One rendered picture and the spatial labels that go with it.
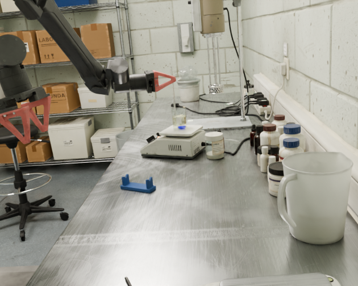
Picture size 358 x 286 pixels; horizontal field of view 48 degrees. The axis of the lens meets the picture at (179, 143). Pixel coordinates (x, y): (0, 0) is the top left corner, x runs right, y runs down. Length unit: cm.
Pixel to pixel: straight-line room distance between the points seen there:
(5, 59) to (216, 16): 104
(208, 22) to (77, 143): 225
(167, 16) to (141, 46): 36
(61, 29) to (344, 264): 88
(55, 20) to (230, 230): 70
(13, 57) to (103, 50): 271
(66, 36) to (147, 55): 265
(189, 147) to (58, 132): 248
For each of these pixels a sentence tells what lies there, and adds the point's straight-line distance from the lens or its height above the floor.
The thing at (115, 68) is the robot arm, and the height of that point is 107.
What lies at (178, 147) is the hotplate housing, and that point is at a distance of 133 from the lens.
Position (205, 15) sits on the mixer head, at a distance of 169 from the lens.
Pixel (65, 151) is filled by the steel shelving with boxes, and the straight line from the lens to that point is 373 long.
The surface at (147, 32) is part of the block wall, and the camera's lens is 379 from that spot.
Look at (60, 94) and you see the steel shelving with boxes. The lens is 359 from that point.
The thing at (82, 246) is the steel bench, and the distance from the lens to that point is 88.
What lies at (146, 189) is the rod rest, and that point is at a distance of 109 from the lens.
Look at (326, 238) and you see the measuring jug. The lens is 82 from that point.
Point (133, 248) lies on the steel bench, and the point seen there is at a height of 75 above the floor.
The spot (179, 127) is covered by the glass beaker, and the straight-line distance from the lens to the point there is 136.
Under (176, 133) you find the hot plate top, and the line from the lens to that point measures 133.
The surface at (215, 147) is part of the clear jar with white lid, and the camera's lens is 129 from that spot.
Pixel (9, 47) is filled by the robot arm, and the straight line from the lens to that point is 82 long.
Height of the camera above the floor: 116
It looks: 16 degrees down
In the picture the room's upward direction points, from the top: 5 degrees counter-clockwise
